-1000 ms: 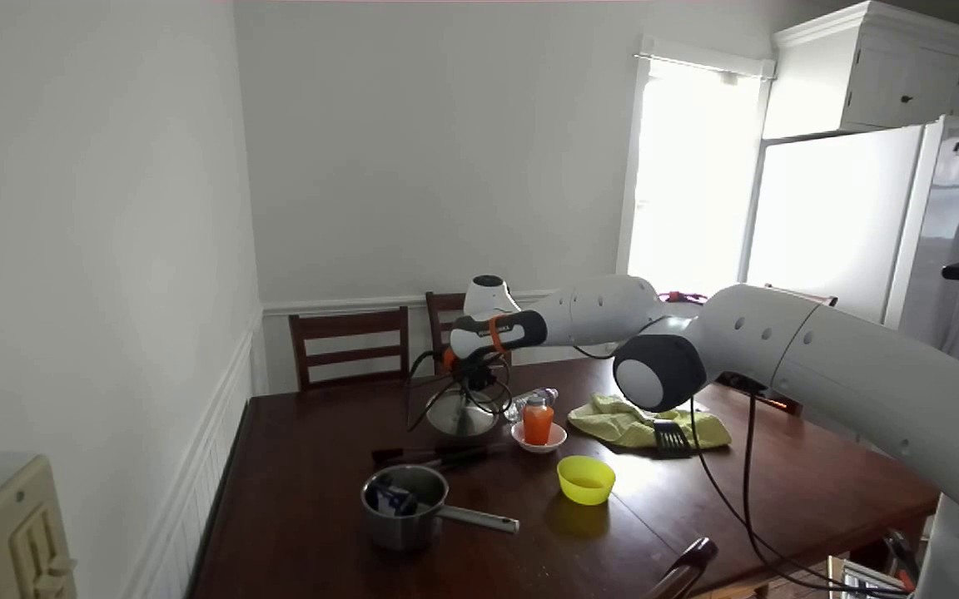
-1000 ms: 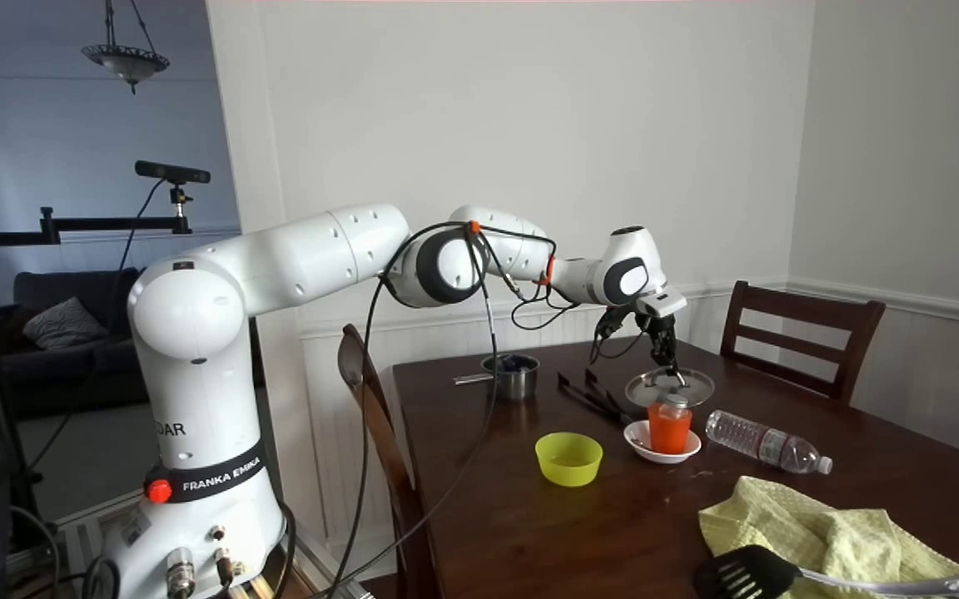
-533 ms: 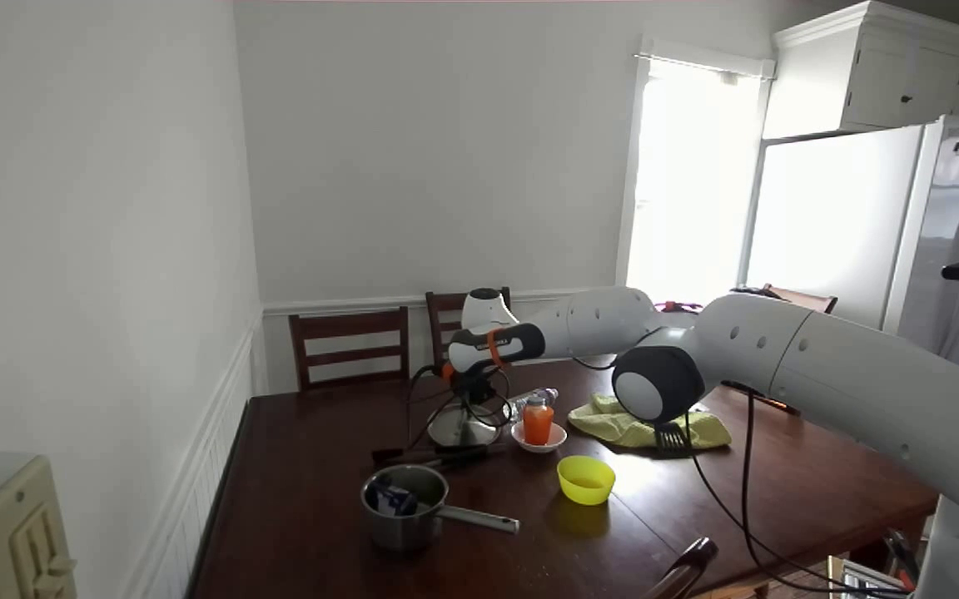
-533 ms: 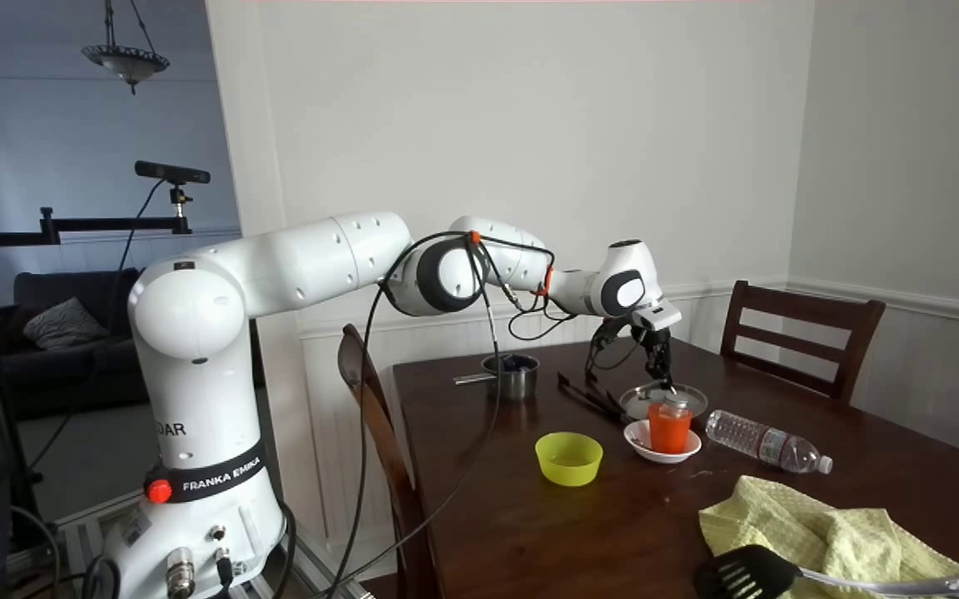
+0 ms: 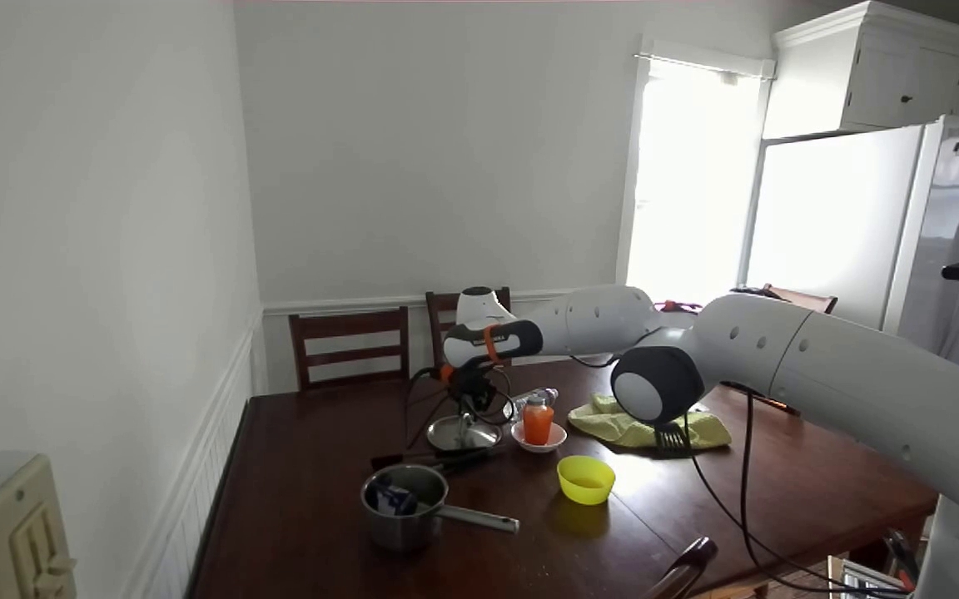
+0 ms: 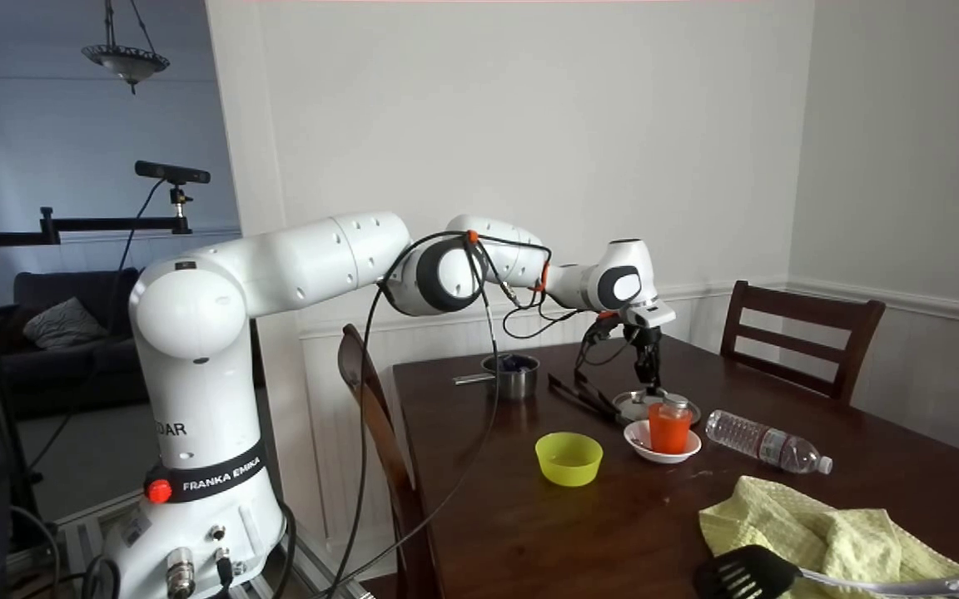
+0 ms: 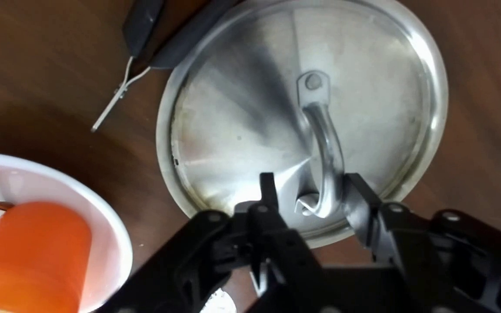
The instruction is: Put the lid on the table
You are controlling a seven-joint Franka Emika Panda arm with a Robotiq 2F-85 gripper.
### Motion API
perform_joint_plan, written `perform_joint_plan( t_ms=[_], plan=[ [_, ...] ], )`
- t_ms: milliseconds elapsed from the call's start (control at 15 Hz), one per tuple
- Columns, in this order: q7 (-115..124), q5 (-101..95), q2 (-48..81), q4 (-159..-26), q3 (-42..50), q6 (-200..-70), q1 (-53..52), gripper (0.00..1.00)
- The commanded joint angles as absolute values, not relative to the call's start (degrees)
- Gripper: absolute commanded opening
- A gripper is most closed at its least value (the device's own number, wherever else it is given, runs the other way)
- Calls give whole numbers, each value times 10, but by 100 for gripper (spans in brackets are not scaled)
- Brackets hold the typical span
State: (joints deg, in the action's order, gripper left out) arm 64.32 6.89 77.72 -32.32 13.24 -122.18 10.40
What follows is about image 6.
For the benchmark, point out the dark sofa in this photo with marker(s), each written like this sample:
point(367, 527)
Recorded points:
point(56, 369)

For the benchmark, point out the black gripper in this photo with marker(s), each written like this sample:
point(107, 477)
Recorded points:
point(642, 342)

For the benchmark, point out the robot base platform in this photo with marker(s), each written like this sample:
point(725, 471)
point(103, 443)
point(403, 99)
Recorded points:
point(315, 581)

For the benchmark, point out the small white saucer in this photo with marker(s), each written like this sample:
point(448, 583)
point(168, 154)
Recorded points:
point(636, 439)

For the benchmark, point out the yellow-green plastic bowl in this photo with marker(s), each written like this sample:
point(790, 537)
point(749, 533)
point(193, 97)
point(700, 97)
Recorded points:
point(566, 460)

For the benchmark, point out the black boom bar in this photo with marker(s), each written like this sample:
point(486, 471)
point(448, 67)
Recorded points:
point(82, 228)

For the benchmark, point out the clear plastic water bottle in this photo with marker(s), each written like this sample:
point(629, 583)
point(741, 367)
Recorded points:
point(762, 439)

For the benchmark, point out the grey pillow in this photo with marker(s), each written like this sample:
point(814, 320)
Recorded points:
point(60, 325)

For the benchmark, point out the yellow-green cloth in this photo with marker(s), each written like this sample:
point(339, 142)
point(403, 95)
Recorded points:
point(832, 533)

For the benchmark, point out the dark wooden slat-back chair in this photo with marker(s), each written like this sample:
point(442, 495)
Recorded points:
point(384, 443)
point(799, 308)

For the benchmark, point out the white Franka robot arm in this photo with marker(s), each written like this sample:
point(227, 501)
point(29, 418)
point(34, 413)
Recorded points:
point(202, 367)

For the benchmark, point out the small orange bottle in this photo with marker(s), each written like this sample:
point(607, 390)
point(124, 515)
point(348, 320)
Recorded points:
point(669, 430)

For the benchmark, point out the black external camera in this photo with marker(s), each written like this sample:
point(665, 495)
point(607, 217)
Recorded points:
point(172, 172)

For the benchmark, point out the small steel pot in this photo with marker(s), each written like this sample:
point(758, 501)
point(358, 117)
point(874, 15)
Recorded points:
point(516, 383)

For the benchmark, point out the hanging ceiling lamp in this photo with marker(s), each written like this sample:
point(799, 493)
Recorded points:
point(126, 58)

